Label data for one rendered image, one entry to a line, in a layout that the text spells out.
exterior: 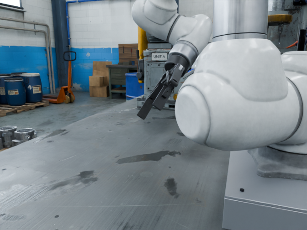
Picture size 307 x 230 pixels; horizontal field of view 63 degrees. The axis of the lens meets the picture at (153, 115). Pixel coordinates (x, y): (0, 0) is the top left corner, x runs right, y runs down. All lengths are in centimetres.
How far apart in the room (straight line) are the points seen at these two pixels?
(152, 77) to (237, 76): 115
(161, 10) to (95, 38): 699
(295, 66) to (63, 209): 58
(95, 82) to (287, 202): 666
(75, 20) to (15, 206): 774
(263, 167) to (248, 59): 28
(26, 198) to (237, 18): 60
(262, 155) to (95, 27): 740
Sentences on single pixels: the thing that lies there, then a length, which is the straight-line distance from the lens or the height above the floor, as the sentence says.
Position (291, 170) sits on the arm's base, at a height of 89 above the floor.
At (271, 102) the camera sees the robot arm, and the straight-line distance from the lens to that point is 48.
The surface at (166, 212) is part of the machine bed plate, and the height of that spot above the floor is 80.
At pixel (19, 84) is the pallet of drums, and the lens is 570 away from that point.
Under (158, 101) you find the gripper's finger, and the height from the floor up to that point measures 101.
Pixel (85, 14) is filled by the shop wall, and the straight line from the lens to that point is 807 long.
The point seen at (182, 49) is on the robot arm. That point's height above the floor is 115.
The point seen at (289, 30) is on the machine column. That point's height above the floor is 127.
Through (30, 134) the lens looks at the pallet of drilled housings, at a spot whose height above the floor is 32.
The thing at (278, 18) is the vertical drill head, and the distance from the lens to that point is 151.
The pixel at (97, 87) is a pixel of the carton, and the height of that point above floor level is 26.
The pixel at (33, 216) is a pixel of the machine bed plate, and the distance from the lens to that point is 63.
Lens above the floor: 113
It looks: 14 degrees down
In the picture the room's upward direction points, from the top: straight up
